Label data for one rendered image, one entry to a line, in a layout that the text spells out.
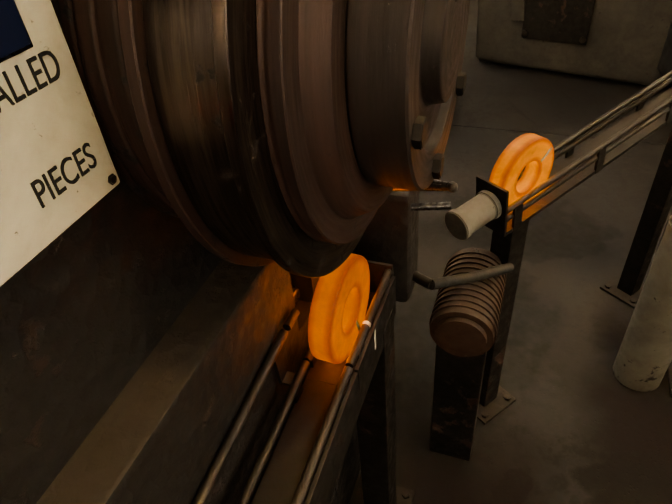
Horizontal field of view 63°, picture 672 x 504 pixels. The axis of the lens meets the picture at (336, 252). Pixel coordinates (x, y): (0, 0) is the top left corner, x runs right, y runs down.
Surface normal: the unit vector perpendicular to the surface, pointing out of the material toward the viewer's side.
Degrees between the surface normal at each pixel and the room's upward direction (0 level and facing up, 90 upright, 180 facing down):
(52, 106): 90
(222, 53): 75
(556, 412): 0
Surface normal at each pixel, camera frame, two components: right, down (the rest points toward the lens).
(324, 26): 0.11, 0.38
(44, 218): 0.94, 0.16
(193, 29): -0.34, 0.33
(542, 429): -0.07, -0.77
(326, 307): -0.33, -0.11
